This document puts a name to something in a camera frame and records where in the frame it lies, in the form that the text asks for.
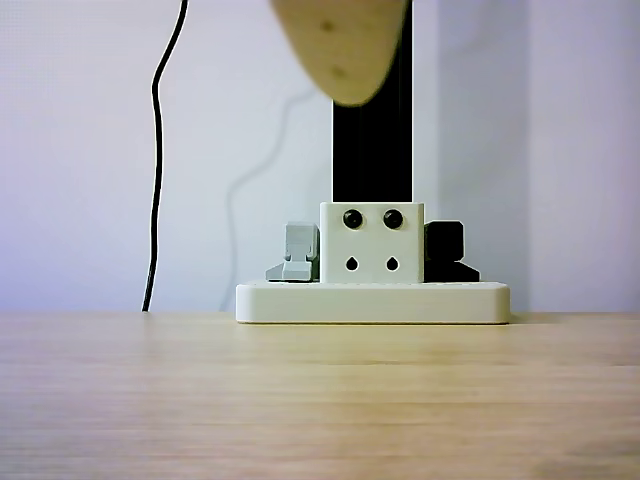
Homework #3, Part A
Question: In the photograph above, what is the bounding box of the thin dark cable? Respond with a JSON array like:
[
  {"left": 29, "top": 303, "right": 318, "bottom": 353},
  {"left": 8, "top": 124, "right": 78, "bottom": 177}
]
[{"left": 141, "top": 0, "right": 190, "bottom": 313}]

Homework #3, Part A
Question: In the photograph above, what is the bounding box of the white perforated stand base plate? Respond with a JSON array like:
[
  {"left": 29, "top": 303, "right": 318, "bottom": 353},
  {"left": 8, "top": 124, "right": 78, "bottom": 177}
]
[{"left": 235, "top": 281, "right": 512, "bottom": 325}]

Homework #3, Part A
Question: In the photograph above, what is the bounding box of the grey corner clamp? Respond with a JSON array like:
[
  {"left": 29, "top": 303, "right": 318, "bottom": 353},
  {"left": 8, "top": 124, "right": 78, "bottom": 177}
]
[{"left": 265, "top": 221, "right": 322, "bottom": 283}]

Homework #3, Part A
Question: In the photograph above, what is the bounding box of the black corner clamp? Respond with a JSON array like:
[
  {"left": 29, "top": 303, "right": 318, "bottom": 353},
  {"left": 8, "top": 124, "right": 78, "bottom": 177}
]
[{"left": 423, "top": 219, "right": 482, "bottom": 283}]

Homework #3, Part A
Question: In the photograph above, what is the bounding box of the white post bracket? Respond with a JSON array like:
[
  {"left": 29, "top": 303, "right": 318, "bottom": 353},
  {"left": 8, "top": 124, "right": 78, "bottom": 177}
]
[{"left": 319, "top": 201, "right": 426, "bottom": 285}]

